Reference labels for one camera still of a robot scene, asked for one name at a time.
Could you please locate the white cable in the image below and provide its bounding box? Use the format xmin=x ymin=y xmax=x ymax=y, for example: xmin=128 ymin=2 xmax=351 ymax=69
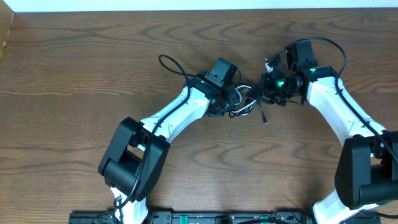
xmin=231 ymin=84 xmax=258 ymax=115

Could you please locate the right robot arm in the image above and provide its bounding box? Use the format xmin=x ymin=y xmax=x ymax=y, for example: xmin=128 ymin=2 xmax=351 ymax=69
xmin=248 ymin=37 xmax=397 ymax=223

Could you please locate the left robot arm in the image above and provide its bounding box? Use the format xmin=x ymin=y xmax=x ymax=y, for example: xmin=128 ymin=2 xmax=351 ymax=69
xmin=98 ymin=58 xmax=241 ymax=223

